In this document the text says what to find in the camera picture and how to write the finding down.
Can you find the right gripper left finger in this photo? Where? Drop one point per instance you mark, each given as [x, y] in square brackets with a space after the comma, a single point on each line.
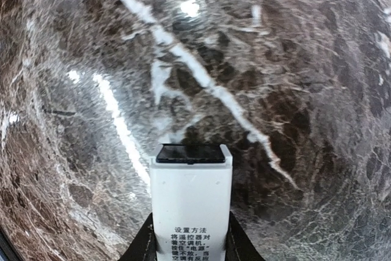
[143, 247]

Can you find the white remote control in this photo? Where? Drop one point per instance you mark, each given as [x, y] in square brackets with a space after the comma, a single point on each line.
[191, 188]

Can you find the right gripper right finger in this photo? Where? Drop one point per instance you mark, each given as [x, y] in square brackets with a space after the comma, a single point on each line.
[238, 246]

